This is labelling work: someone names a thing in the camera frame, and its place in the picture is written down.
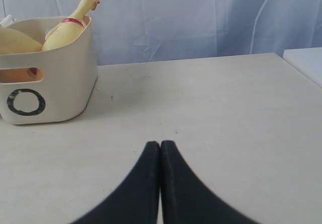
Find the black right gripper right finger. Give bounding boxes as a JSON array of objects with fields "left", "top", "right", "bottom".
[{"left": 160, "top": 140, "right": 256, "bottom": 224}]

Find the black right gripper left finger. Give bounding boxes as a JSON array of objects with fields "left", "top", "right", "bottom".
[{"left": 73, "top": 141, "right": 160, "bottom": 224}]

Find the whole rubber chicken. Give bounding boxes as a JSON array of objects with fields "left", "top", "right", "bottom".
[
  {"left": 42, "top": 0, "right": 100, "bottom": 51},
  {"left": 1, "top": 27, "right": 43, "bottom": 83}
]

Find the cream bin with O mark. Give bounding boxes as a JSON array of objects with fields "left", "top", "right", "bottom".
[{"left": 1, "top": 16, "right": 98, "bottom": 125}]

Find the white box at table edge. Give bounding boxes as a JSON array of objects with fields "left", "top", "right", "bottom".
[{"left": 283, "top": 47, "right": 322, "bottom": 87}]

